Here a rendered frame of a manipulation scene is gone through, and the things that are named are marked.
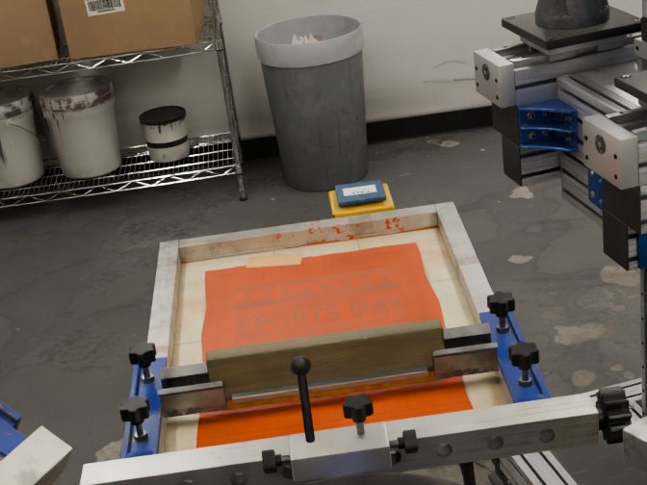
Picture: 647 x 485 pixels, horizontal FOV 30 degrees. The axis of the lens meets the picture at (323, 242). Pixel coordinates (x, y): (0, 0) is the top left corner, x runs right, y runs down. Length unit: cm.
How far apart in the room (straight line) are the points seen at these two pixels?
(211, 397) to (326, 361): 18
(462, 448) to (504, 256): 283
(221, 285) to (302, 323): 24
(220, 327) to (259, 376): 31
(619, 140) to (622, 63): 56
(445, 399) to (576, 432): 27
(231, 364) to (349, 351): 18
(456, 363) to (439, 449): 23
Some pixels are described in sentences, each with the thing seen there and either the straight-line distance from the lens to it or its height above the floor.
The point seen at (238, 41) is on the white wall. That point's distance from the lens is 544.
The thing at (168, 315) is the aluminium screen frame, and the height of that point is 99.
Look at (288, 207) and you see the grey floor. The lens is 503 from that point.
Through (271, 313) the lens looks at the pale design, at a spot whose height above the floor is 96.
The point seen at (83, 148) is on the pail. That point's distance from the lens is 520.
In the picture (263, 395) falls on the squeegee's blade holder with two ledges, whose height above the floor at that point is 99.
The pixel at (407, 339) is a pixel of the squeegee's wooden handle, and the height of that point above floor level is 105.
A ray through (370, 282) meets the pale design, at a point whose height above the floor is 96.
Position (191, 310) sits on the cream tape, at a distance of 219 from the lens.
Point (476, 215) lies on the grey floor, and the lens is 476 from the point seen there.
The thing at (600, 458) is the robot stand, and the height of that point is 21.
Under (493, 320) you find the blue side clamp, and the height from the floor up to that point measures 100.
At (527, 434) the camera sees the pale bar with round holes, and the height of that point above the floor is 102.
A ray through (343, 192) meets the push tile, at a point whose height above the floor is 97.
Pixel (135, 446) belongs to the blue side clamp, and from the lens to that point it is 175.
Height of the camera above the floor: 194
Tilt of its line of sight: 25 degrees down
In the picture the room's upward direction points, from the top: 8 degrees counter-clockwise
